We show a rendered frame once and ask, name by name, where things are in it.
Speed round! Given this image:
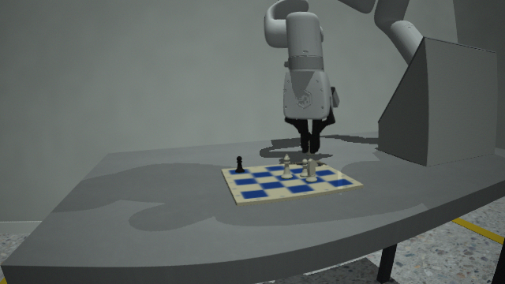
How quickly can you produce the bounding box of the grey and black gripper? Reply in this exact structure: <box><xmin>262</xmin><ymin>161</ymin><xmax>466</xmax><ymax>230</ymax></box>
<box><xmin>283</xmin><ymin>69</ymin><xmax>335</xmax><ymax>154</ymax></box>

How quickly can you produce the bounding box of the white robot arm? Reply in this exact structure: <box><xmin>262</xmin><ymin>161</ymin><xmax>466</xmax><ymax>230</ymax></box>
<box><xmin>264</xmin><ymin>0</ymin><xmax>423</xmax><ymax>70</ymax></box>

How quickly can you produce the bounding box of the cream and blue checkered game board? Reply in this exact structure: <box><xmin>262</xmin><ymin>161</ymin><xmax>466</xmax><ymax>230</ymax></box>
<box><xmin>221</xmin><ymin>160</ymin><xmax>364</xmax><ymax>207</ymax></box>

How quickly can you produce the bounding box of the black pawn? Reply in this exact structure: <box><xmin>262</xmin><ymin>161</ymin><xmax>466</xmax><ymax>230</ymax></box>
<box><xmin>235</xmin><ymin>156</ymin><xmax>245</xmax><ymax>173</ymax></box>

